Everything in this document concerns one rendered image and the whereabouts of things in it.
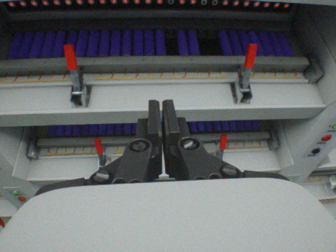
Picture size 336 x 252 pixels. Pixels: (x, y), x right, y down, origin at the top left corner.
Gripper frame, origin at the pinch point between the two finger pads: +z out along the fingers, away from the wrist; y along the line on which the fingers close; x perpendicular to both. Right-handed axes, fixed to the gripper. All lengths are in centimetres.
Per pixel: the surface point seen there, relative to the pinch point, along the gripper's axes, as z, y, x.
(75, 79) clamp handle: 20.1, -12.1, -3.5
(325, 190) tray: 30, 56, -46
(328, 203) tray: 36, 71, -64
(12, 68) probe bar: 24.5, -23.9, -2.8
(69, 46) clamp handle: 20.2, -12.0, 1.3
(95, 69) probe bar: 25.0, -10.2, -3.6
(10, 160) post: 22.3, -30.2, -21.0
